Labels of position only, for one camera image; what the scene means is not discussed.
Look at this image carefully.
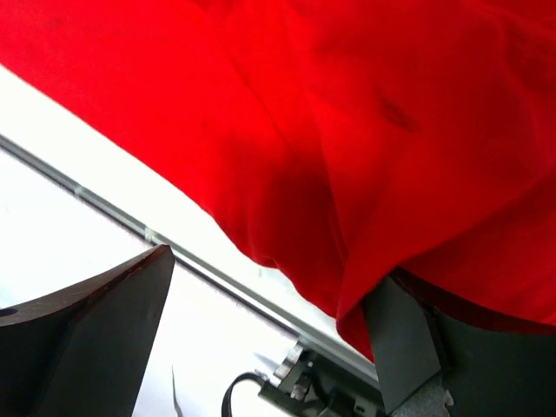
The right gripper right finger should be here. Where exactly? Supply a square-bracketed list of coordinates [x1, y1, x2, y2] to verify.
[362, 269, 555, 416]

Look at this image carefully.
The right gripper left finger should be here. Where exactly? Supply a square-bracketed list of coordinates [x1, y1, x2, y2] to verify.
[1, 245, 175, 416]

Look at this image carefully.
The red t shirt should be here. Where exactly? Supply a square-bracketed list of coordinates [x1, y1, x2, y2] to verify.
[1, 1, 555, 355]

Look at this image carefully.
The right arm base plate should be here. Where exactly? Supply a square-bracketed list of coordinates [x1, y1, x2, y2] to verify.
[221, 338, 387, 417]

